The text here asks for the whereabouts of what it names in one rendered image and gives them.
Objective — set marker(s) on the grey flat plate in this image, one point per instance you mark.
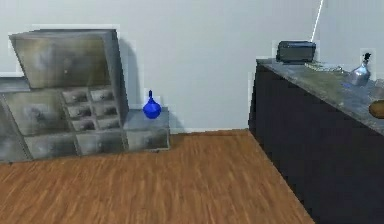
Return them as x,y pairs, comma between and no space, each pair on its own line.
324,67

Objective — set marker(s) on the black kitchen counter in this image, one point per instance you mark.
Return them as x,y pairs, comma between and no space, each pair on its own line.
316,150

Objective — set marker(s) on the brown round bread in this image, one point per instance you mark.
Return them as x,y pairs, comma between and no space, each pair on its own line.
377,109

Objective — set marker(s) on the blue round vase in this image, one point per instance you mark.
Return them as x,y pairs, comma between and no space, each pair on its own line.
152,108

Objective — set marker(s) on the black toaster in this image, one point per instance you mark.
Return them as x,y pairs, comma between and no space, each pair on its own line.
296,51

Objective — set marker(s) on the silver bottle with black top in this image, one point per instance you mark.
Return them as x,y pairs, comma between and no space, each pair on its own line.
360,74

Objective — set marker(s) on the grey wooden cabinet unit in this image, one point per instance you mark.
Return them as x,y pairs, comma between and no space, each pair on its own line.
66,110

